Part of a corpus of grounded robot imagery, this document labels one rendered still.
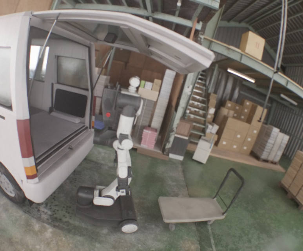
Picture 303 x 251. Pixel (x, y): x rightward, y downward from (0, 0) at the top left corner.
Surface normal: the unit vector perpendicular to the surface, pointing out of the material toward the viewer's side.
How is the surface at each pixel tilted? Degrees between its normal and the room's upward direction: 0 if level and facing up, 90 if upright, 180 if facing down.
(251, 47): 90
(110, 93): 90
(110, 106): 90
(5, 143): 90
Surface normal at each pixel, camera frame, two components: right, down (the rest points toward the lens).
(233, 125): -0.03, 0.29
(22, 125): 0.56, 0.33
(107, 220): 0.23, 0.35
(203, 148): -0.43, 0.15
